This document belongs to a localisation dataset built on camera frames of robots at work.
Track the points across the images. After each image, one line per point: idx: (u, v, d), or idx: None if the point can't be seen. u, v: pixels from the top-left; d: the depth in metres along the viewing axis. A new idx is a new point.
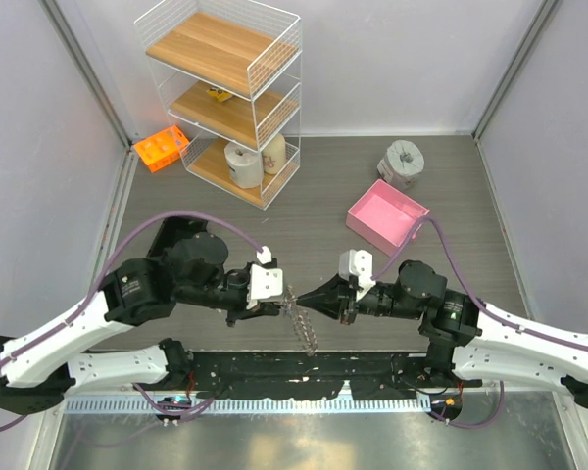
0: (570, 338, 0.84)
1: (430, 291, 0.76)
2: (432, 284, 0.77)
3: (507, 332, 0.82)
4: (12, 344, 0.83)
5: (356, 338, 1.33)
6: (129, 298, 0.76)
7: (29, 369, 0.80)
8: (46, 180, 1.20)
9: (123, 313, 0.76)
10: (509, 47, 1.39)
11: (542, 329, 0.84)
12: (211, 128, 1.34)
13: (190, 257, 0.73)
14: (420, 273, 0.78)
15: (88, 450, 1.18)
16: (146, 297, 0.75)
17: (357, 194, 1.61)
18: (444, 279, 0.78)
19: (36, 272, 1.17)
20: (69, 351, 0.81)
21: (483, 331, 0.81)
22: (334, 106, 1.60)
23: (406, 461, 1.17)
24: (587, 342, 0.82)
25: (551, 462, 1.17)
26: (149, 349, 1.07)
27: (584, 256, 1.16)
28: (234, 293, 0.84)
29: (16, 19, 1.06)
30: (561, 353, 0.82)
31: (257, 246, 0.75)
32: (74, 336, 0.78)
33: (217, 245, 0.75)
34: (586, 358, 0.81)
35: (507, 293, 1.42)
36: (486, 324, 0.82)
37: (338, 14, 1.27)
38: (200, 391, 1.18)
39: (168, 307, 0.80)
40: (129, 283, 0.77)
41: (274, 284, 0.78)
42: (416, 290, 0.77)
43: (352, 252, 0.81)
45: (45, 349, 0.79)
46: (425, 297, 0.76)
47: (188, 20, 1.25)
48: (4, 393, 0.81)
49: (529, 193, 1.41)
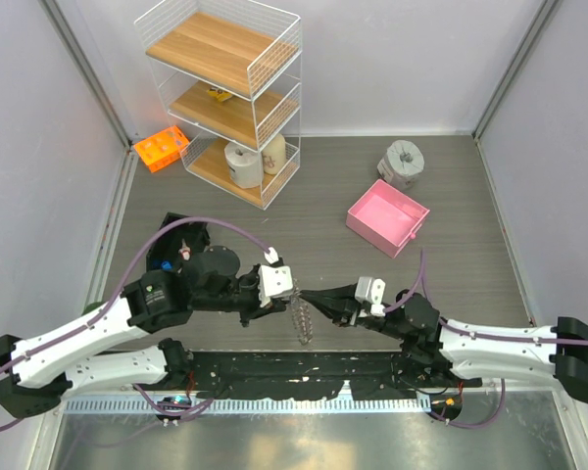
0: (519, 333, 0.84)
1: (428, 323, 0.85)
2: (427, 316, 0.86)
3: (464, 341, 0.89)
4: (25, 343, 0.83)
5: (356, 338, 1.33)
6: (152, 305, 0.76)
7: (43, 369, 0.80)
8: (46, 180, 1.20)
9: (147, 320, 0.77)
10: (510, 47, 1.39)
11: (499, 331, 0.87)
12: (211, 128, 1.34)
13: (206, 268, 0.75)
14: (419, 305, 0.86)
15: (88, 450, 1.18)
16: (167, 305, 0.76)
17: (357, 194, 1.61)
18: (437, 312, 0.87)
19: (36, 272, 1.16)
20: (84, 352, 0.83)
21: (445, 344, 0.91)
22: (334, 106, 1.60)
23: (406, 461, 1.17)
24: (534, 334, 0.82)
25: (551, 462, 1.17)
26: (148, 350, 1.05)
27: (584, 256, 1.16)
28: (247, 295, 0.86)
29: (16, 19, 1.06)
30: (509, 350, 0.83)
31: (264, 246, 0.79)
32: (95, 338, 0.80)
33: (227, 255, 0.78)
34: (533, 349, 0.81)
35: (507, 293, 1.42)
36: (448, 337, 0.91)
37: (338, 14, 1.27)
38: (200, 391, 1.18)
39: (187, 315, 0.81)
40: (154, 292, 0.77)
41: (285, 280, 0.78)
42: (418, 321, 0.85)
43: (369, 279, 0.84)
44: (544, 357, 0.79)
45: (63, 349, 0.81)
46: (422, 327, 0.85)
47: (188, 20, 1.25)
48: (15, 391, 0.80)
49: (529, 193, 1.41)
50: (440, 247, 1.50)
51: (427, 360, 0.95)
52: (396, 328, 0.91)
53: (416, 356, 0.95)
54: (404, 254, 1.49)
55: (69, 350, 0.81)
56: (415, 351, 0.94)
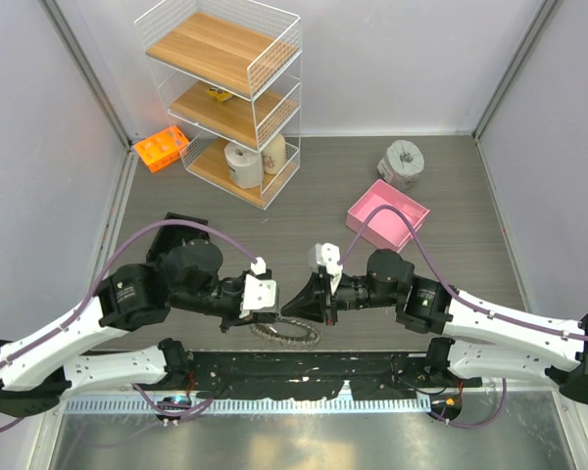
0: (544, 322, 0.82)
1: (395, 275, 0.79)
2: (398, 268, 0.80)
3: (477, 318, 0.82)
4: (8, 348, 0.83)
5: (356, 337, 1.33)
6: (123, 304, 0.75)
7: (24, 373, 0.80)
8: (46, 180, 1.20)
9: (119, 319, 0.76)
10: (509, 47, 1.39)
11: (519, 316, 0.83)
12: (211, 128, 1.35)
13: (184, 263, 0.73)
14: (382, 258, 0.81)
15: (88, 450, 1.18)
16: (140, 303, 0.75)
17: (356, 194, 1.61)
18: (411, 266, 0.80)
19: (36, 271, 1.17)
20: (64, 355, 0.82)
21: (454, 317, 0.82)
22: (334, 106, 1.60)
23: (406, 461, 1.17)
24: (562, 327, 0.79)
25: (551, 462, 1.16)
26: (148, 350, 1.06)
27: (585, 255, 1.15)
28: (228, 301, 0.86)
29: (17, 20, 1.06)
30: (532, 339, 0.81)
31: (250, 256, 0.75)
32: (70, 340, 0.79)
33: (209, 251, 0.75)
34: (558, 343, 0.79)
35: (507, 294, 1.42)
36: (459, 310, 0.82)
37: (338, 14, 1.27)
38: (200, 391, 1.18)
39: (163, 314, 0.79)
40: (123, 289, 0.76)
41: (267, 295, 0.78)
42: (383, 274, 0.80)
43: (317, 249, 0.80)
44: (570, 355, 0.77)
45: (39, 352, 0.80)
46: (391, 280, 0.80)
47: (188, 20, 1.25)
48: (0, 396, 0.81)
49: (529, 193, 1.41)
50: (439, 248, 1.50)
51: (423, 329, 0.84)
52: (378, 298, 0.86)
53: (411, 323, 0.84)
54: (403, 253, 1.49)
55: (45, 353, 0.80)
56: (402, 316, 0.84)
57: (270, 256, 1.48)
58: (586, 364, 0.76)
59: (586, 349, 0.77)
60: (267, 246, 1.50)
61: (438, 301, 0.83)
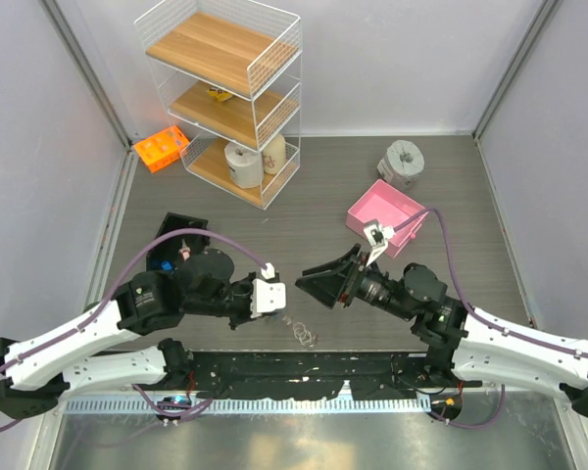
0: (557, 341, 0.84)
1: (431, 296, 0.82)
2: (434, 289, 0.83)
3: (492, 335, 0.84)
4: (19, 346, 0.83)
5: (356, 338, 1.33)
6: (143, 308, 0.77)
7: (35, 373, 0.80)
8: (46, 181, 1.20)
9: (136, 323, 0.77)
10: (509, 48, 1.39)
11: (533, 334, 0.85)
12: (211, 128, 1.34)
13: (199, 271, 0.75)
14: (421, 277, 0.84)
15: (88, 450, 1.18)
16: (158, 308, 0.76)
17: (356, 194, 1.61)
18: (443, 286, 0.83)
19: (36, 272, 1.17)
20: (75, 356, 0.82)
21: (469, 333, 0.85)
22: (334, 106, 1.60)
23: (407, 461, 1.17)
24: (574, 346, 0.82)
25: (551, 462, 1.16)
26: (147, 350, 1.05)
27: (585, 255, 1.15)
28: (239, 302, 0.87)
29: (17, 21, 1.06)
30: (545, 356, 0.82)
31: (261, 261, 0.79)
32: (85, 341, 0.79)
33: (222, 260, 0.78)
34: (571, 360, 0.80)
35: (507, 294, 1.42)
36: (473, 327, 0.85)
37: (338, 14, 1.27)
38: (200, 391, 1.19)
39: (177, 318, 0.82)
40: (143, 294, 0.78)
41: (278, 298, 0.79)
42: (419, 294, 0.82)
43: (373, 222, 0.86)
44: (583, 374, 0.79)
45: (53, 352, 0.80)
46: (425, 300, 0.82)
47: (188, 20, 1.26)
48: (8, 394, 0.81)
49: (529, 193, 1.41)
50: (438, 248, 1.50)
51: (439, 343, 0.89)
52: (399, 305, 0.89)
53: (427, 338, 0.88)
54: (403, 253, 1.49)
55: (59, 353, 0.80)
56: (423, 331, 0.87)
57: (270, 256, 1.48)
58: None
59: None
60: (266, 246, 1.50)
61: (455, 318, 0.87)
